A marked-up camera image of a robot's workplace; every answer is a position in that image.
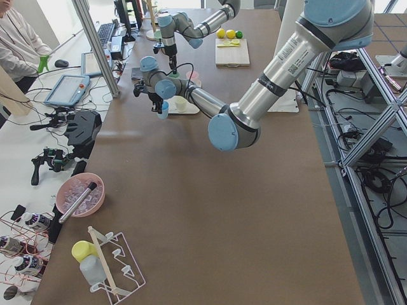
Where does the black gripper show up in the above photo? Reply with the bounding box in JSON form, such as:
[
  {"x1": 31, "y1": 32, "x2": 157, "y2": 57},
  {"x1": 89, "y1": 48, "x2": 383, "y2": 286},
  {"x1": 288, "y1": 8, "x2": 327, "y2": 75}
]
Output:
[
  {"x1": 153, "y1": 41, "x2": 177, "y2": 72},
  {"x1": 133, "y1": 80, "x2": 163, "y2": 114}
]

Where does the light blue cup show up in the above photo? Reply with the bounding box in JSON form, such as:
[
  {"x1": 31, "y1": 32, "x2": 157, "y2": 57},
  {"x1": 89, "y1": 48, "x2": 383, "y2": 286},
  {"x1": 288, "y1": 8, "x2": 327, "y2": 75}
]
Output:
[{"x1": 157, "y1": 100, "x2": 169, "y2": 119}]

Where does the cream white cup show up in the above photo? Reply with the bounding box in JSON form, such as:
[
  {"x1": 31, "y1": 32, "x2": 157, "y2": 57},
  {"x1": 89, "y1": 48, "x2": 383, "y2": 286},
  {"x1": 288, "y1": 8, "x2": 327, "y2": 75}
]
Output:
[{"x1": 174, "y1": 96, "x2": 188, "y2": 112}]

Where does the pink cup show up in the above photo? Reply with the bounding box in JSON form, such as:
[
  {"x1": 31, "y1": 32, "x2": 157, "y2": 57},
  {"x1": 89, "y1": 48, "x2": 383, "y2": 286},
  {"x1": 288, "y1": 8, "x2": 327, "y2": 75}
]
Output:
[{"x1": 186, "y1": 71, "x2": 202, "y2": 88}]

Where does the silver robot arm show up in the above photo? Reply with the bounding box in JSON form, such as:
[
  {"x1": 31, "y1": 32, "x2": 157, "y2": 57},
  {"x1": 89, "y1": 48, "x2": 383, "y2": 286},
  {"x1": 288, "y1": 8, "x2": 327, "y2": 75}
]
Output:
[
  {"x1": 133, "y1": 1, "x2": 375, "y2": 151},
  {"x1": 158, "y1": 0, "x2": 240, "y2": 70}
]

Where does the cream rabbit tray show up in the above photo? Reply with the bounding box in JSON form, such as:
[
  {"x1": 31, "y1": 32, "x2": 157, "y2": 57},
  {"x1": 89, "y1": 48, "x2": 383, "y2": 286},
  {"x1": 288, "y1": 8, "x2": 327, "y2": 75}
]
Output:
[{"x1": 167, "y1": 96, "x2": 200, "y2": 114}]

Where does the wooden cup stand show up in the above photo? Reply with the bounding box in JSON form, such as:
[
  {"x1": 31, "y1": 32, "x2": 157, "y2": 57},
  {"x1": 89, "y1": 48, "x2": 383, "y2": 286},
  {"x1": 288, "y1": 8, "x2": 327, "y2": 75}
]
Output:
[{"x1": 145, "y1": 0, "x2": 161, "y2": 42}]

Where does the grey folded cloth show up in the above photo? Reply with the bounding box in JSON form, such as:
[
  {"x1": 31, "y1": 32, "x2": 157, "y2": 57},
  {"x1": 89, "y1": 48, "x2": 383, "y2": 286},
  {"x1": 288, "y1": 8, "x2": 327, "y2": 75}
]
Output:
[{"x1": 131, "y1": 67, "x2": 143, "y2": 80}]

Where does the yellow plastic knife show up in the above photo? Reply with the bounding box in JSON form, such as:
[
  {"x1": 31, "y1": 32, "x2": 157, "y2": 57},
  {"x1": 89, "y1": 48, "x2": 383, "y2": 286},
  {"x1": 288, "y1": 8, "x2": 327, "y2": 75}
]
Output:
[{"x1": 216, "y1": 44, "x2": 240, "y2": 48}]

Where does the wooden cutting board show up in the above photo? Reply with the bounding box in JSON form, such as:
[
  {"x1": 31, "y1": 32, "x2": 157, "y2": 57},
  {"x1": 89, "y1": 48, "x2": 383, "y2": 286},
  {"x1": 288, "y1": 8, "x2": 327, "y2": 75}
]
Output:
[{"x1": 215, "y1": 39, "x2": 250, "y2": 67}]

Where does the whole lemon near board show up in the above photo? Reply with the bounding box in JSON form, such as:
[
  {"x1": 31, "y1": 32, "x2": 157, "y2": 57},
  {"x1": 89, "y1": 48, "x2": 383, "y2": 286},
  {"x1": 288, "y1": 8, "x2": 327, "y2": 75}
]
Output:
[{"x1": 226, "y1": 29, "x2": 236, "y2": 39}]

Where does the green lime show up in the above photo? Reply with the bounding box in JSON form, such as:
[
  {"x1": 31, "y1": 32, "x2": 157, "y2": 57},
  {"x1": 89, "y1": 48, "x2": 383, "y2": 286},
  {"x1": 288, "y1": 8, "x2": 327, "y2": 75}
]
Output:
[{"x1": 235, "y1": 30, "x2": 244, "y2": 39}]

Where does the black keyboard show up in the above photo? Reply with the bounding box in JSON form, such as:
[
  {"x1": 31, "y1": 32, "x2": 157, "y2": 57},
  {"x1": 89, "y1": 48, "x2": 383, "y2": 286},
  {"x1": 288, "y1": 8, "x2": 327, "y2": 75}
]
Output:
[{"x1": 97, "y1": 23, "x2": 116, "y2": 49}]

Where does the black monitor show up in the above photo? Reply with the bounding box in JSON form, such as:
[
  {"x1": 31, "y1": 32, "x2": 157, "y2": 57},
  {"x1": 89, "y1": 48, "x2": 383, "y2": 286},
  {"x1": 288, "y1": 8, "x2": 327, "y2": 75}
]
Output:
[{"x1": 113, "y1": 0, "x2": 142, "y2": 43}]

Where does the black stand plate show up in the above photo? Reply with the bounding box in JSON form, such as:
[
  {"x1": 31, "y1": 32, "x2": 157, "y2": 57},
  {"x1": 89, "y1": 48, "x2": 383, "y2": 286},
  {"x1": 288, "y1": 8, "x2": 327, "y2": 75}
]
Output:
[{"x1": 64, "y1": 111, "x2": 102, "y2": 159}]

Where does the blue teach pendant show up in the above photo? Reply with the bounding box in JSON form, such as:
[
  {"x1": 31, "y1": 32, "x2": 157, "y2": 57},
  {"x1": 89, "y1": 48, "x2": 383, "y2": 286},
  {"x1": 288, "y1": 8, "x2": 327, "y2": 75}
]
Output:
[
  {"x1": 44, "y1": 75, "x2": 90, "y2": 106},
  {"x1": 81, "y1": 52, "x2": 102, "y2": 78}
]

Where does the black computer mouse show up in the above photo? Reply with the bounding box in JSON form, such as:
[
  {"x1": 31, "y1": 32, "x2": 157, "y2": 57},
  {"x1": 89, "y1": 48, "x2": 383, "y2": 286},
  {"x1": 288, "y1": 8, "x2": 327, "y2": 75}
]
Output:
[{"x1": 54, "y1": 59, "x2": 69, "y2": 68}]

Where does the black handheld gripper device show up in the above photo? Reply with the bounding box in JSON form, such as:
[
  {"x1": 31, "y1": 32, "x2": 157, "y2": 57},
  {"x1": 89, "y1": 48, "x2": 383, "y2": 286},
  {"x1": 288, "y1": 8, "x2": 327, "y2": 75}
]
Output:
[{"x1": 31, "y1": 147, "x2": 74, "y2": 186}]

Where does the pink bowl with ice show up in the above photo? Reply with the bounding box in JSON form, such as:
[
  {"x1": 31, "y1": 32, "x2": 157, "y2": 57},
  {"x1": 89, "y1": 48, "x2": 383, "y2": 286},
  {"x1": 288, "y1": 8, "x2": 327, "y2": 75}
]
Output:
[{"x1": 55, "y1": 172, "x2": 106, "y2": 219}]

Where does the person in white shirt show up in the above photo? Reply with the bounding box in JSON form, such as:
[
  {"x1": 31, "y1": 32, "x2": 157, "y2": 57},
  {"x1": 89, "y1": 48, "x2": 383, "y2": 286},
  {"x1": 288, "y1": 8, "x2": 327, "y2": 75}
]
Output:
[{"x1": 1, "y1": 1, "x2": 52, "y2": 93}]

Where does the yellow capped plastic bottle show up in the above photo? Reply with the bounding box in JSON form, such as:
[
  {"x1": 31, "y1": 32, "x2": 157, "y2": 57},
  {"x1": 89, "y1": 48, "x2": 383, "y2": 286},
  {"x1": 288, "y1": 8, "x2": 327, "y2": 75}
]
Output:
[{"x1": 71, "y1": 240, "x2": 107, "y2": 285}]

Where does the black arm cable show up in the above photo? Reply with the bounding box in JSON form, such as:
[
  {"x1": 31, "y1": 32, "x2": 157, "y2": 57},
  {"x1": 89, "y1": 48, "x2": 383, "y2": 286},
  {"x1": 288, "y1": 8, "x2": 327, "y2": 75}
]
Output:
[{"x1": 165, "y1": 62, "x2": 195, "y2": 85}]

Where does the white wire dish rack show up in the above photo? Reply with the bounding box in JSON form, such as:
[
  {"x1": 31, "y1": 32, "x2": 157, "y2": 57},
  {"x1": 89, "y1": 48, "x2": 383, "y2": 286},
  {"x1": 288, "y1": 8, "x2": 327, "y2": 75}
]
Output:
[{"x1": 88, "y1": 226, "x2": 146, "y2": 304}]

